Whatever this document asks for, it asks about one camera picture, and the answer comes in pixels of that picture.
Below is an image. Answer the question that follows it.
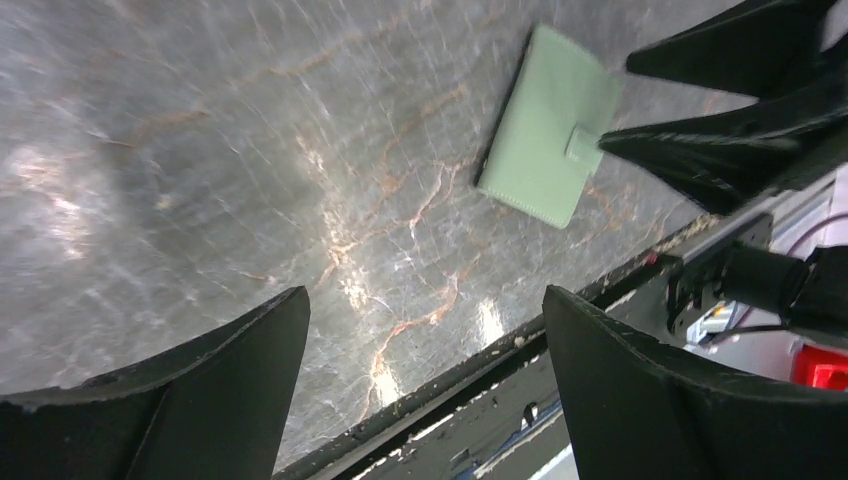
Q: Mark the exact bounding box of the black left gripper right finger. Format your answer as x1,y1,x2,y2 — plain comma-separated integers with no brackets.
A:
543,286,847,479

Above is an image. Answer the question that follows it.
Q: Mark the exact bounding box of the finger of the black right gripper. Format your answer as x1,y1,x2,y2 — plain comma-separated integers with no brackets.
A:
625,0,847,99
598,72,847,215

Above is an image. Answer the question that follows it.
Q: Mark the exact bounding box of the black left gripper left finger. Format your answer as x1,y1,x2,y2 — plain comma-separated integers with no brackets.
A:
1,286,310,479

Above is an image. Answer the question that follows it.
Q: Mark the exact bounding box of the green card holder wallet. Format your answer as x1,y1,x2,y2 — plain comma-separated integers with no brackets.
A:
476,25,622,229

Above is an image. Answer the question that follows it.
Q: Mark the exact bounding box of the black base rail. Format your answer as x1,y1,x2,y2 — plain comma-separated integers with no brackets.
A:
281,168,847,479

